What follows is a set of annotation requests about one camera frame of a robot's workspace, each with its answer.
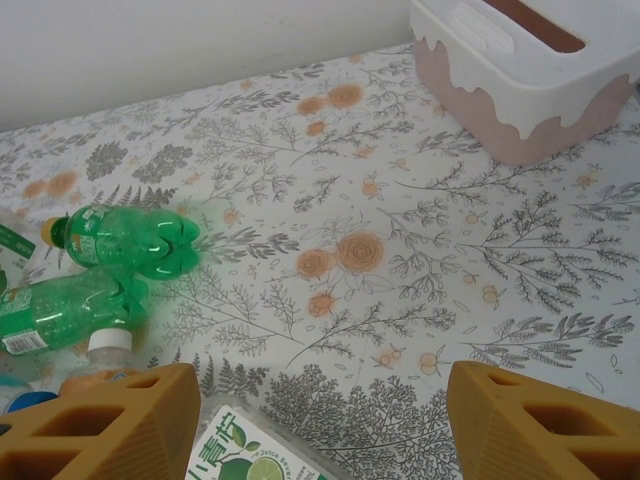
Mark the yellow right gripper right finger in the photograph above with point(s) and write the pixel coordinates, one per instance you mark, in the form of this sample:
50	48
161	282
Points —
525	440

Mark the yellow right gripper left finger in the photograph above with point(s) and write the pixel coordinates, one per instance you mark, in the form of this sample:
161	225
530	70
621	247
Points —
100	440

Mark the clear bottle blue cap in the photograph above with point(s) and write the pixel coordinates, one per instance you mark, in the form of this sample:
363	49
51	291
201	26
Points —
27	400

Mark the green bottle yellow cap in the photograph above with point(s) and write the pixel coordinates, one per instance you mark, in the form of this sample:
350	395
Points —
125	240
65	310

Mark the bottle lime juice label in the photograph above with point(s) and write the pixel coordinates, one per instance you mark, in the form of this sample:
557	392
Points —
240	450

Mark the clear bottle green white label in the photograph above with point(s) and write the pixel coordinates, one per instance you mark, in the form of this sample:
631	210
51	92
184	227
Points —
12	242

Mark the floral tablecloth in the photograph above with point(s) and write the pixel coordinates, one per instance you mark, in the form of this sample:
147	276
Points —
350	200

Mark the white pink tissue box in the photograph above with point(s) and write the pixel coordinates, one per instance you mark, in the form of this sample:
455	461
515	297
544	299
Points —
500	50

